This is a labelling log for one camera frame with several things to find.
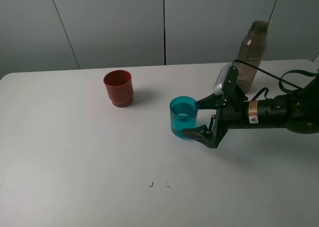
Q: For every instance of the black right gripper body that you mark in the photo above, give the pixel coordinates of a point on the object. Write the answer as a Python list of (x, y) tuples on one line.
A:
[(269, 113)]

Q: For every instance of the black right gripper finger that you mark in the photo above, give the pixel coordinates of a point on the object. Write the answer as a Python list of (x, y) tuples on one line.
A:
[(197, 133), (211, 102)]

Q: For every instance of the teal translucent plastic cup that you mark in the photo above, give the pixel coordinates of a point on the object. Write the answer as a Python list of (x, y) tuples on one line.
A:
[(183, 114)]

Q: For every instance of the smoky transparent water bottle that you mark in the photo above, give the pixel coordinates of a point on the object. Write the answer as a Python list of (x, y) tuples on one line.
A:
[(251, 51)]

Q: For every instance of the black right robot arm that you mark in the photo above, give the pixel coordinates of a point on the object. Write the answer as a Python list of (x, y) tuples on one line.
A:
[(296, 110)]

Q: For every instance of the red plastic cup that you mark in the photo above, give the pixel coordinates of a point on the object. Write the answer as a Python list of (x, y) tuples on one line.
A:
[(119, 87)]

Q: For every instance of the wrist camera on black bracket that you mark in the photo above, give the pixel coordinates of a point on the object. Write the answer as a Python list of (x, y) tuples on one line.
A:
[(226, 85)]

